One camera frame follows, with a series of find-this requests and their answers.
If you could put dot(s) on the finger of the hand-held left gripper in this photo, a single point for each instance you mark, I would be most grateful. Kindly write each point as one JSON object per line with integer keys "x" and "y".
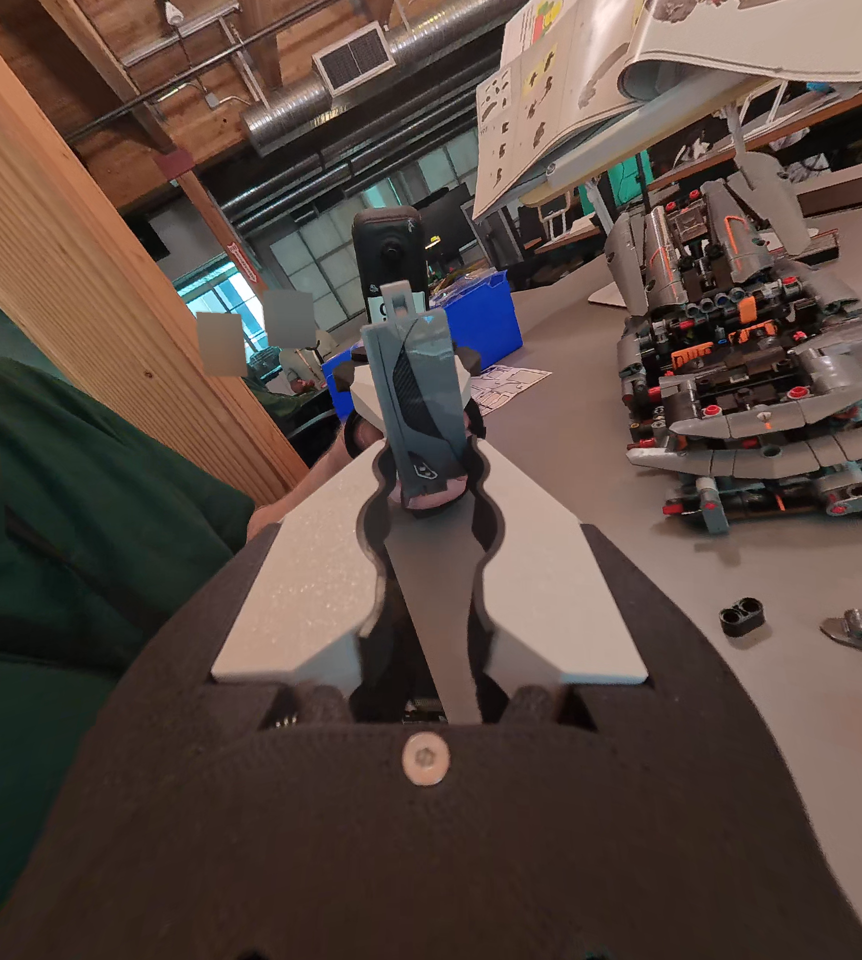
{"x": 367, "y": 401}
{"x": 464, "y": 379}

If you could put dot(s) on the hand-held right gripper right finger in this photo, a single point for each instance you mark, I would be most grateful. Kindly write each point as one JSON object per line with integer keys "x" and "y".
{"x": 558, "y": 600}

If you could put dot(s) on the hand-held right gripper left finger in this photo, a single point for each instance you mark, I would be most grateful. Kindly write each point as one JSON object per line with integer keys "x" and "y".
{"x": 296, "y": 600}

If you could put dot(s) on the grey toy brick panel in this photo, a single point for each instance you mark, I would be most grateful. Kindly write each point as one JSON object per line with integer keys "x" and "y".
{"x": 416, "y": 390}

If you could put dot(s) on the grey toy brick car model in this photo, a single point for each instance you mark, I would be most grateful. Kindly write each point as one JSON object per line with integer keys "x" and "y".
{"x": 738, "y": 375}

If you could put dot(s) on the person's left forearm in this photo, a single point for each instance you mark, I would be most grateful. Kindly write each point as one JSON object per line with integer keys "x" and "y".
{"x": 288, "y": 502}

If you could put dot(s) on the person's left hand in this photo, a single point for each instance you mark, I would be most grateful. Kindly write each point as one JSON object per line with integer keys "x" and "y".
{"x": 431, "y": 500}

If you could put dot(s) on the white sticker sheet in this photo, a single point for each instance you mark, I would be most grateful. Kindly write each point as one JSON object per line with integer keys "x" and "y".
{"x": 510, "y": 386}

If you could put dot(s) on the blue plastic storage bin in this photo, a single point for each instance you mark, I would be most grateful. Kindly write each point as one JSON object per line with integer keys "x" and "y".
{"x": 491, "y": 322}

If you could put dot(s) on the black computer monitor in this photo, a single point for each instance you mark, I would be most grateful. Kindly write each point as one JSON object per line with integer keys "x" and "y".
{"x": 450, "y": 217}

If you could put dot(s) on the clear plastic bags pile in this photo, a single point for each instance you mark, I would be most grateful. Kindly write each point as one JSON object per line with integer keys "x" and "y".
{"x": 468, "y": 285}

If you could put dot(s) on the scattered small toy brick pieces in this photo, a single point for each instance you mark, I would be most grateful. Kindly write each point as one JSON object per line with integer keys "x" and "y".
{"x": 742, "y": 616}

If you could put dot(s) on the open instruction booklet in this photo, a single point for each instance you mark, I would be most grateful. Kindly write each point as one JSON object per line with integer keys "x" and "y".
{"x": 551, "y": 90}

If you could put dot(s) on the light wooden pillar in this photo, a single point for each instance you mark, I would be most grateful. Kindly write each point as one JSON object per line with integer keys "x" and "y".
{"x": 101, "y": 262}

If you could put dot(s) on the white book stand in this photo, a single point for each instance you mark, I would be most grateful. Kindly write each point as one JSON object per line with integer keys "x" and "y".
{"x": 772, "y": 202}

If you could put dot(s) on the silver duct with vent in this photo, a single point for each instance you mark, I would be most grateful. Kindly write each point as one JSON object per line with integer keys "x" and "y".
{"x": 281, "y": 120}

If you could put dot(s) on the wooden post with red bracket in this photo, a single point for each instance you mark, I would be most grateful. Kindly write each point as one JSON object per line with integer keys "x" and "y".
{"x": 213, "y": 217}

